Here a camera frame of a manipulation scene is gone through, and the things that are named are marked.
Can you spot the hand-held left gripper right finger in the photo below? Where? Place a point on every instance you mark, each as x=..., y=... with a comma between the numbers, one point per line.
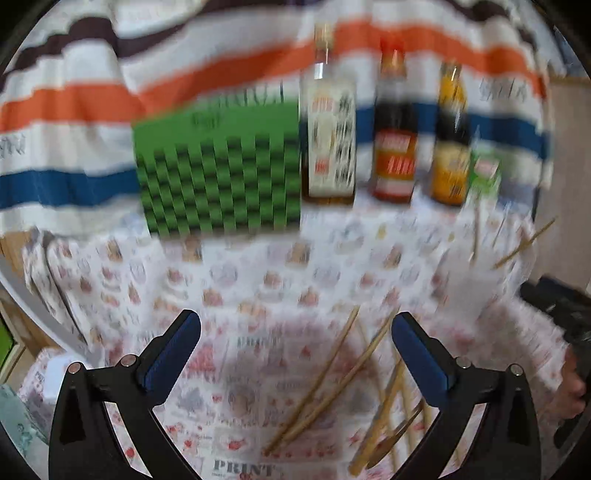
x=418, y=355

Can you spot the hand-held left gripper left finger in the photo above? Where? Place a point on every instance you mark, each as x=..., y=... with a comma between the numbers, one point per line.
x=173, y=355

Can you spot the wooden chopstick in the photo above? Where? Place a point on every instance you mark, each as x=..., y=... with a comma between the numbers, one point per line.
x=410, y=415
x=351, y=369
x=524, y=242
x=378, y=415
x=323, y=374

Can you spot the clear plastic cup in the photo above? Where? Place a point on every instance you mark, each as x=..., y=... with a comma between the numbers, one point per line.
x=485, y=286

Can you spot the person's right hand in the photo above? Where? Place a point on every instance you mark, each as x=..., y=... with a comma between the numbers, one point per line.
x=572, y=383

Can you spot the beige wooden panel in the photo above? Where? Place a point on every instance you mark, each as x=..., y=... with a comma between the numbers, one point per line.
x=565, y=184

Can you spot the printed tablecloth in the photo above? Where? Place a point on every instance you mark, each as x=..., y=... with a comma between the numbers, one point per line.
x=277, y=277

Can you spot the green drink carton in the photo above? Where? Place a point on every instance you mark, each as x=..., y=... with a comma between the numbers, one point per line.
x=485, y=177

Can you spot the dark sauce bottle yellow label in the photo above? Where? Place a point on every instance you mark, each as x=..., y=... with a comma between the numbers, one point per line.
x=450, y=170

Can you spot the green checkered box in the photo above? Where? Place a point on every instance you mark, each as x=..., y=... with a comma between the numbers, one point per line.
x=217, y=175

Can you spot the dark sauce bottle red cap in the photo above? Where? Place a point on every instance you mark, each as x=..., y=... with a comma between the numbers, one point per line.
x=395, y=161

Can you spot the pale bottle white label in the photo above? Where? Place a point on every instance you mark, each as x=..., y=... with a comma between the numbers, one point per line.
x=330, y=152

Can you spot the striped blanket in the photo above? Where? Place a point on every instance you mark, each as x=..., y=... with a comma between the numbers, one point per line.
x=69, y=138

